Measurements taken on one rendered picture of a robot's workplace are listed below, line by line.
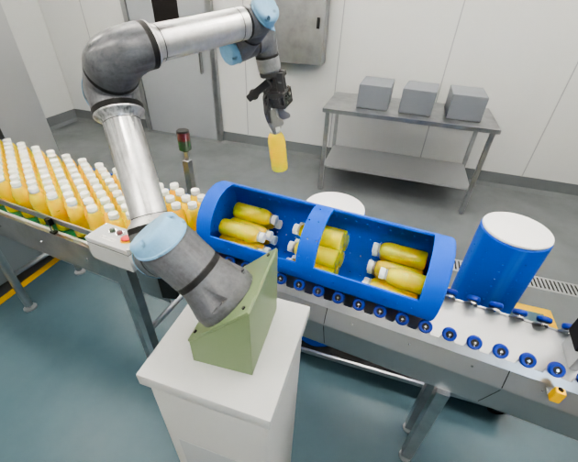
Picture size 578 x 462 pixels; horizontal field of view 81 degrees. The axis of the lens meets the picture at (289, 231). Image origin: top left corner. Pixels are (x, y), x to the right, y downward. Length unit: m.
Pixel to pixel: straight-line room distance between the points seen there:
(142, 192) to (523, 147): 4.27
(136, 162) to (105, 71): 0.19
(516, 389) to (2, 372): 2.55
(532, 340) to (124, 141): 1.37
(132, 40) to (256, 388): 0.77
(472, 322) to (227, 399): 0.91
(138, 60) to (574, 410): 1.51
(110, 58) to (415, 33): 3.66
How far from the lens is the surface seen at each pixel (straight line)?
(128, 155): 0.87
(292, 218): 1.40
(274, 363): 0.84
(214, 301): 0.72
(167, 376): 0.86
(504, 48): 4.33
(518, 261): 1.69
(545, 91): 4.51
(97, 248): 1.41
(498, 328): 1.41
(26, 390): 2.52
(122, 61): 0.83
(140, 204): 0.85
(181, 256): 0.69
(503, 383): 1.36
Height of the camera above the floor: 1.86
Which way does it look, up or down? 36 degrees down
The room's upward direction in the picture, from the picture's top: 2 degrees clockwise
